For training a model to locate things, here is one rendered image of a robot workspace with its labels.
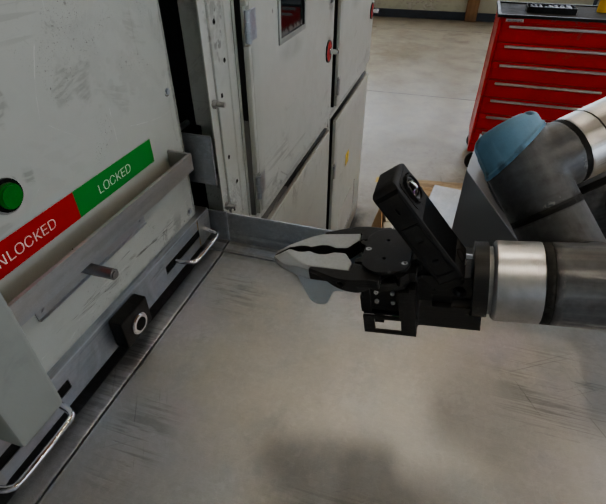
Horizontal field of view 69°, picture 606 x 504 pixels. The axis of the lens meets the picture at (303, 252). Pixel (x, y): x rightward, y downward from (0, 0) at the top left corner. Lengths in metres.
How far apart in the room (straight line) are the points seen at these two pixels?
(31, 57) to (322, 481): 0.54
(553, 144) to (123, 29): 0.51
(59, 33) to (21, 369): 0.34
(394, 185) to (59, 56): 0.38
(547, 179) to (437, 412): 0.32
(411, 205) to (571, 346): 0.46
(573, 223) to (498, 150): 0.10
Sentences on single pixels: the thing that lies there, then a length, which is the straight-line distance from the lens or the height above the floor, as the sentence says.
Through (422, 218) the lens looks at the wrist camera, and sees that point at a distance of 0.38.
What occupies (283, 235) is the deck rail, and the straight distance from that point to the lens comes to 0.81.
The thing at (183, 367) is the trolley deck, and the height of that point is 0.85.
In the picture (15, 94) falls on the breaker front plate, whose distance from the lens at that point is 0.52.
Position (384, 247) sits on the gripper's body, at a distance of 0.44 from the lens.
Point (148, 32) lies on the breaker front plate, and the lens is 0.69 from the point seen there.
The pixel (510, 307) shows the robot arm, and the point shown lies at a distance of 0.42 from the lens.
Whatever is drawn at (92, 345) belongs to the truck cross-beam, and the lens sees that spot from 0.65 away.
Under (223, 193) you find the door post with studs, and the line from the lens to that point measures 0.83.
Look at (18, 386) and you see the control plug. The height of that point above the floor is 1.06.
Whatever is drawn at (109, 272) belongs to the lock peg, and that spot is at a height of 1.02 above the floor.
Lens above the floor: 1.36
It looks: 38 degrees down
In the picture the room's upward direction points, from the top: straight up
